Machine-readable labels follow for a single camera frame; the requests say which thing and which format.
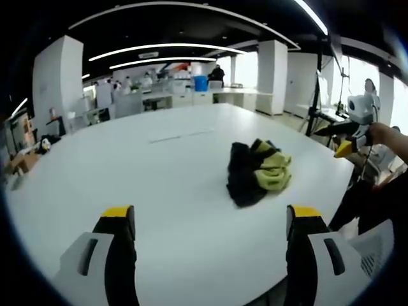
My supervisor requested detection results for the dark gripper cable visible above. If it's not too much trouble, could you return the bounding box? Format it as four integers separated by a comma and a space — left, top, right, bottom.
356, 145, 374, 185

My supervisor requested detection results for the long ceiling light strip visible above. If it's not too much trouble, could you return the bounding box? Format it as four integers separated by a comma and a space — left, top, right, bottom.
88, 43, 247, 62
108, 56, 218, 70

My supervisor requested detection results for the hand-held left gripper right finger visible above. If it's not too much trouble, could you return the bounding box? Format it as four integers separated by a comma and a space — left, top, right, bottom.
282, 204, 374, 306

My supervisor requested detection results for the white mesh chair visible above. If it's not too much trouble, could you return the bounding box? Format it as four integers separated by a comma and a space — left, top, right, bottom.
346, 219, 397, 279

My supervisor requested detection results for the bright ceiling light strip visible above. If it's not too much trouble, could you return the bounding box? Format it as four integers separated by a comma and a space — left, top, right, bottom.
293, 0, 330, 36

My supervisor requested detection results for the blue bin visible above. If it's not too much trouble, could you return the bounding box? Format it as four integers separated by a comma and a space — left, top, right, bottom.
193, 75, 210, 93

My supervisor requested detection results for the white counter desk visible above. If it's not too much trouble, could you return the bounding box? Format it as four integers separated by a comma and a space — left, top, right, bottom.
190, 86, 259, 112

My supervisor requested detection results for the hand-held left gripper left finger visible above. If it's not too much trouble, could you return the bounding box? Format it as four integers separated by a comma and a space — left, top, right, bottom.
52, 205, 142, 306

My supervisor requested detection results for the black and yellow garment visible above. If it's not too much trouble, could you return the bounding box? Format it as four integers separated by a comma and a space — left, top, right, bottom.
225, 138, 293, 208

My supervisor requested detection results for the black and white plush toy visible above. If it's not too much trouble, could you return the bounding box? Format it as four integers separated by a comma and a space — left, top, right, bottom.
38, 135, 62, 156

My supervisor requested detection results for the person's dark clothing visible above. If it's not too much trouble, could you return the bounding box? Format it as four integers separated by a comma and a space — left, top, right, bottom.
328, 170, 408, 237

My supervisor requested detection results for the person's right hand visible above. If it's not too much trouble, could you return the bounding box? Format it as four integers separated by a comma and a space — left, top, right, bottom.
366, 122, 396, 148

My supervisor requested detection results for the cardboard box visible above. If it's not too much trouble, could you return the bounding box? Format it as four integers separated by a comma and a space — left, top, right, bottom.
4, 153, 40, 177

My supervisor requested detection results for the black tripod stand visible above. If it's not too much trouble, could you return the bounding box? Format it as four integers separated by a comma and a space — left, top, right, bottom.
298, 34, 324, 138

